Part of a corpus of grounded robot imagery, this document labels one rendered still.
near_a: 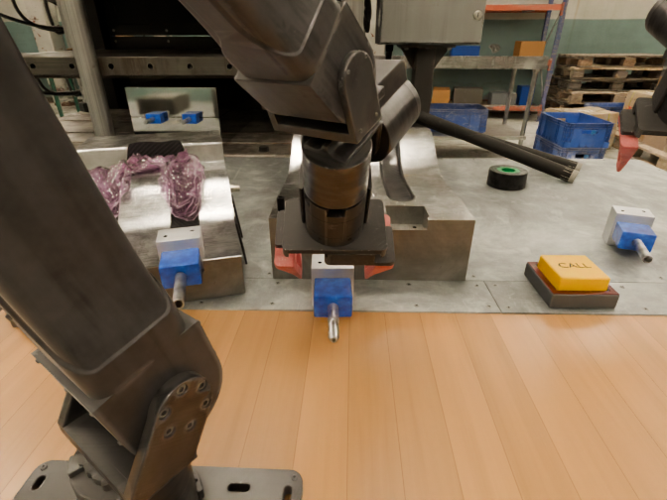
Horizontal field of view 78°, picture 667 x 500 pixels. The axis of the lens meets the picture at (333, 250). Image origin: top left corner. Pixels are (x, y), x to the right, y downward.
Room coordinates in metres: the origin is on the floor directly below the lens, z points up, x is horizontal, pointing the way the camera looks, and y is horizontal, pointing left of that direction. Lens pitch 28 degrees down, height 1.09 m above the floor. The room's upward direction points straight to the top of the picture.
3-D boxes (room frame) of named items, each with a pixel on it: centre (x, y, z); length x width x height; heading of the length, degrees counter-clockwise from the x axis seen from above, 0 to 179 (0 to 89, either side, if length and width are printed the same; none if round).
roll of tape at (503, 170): (0.87, -0.38, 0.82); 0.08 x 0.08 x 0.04
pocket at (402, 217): (0.49, -0.10, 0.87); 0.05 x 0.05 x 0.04; 89
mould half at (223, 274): (0.65, 0.31, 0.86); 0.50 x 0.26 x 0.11; 16
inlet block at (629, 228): (0.54, -0.44, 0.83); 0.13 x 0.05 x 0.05; 159
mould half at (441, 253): (0.72, -0.05, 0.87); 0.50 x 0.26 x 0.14; 179
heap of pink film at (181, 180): (0.64, 0.30, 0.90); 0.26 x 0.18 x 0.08; 16
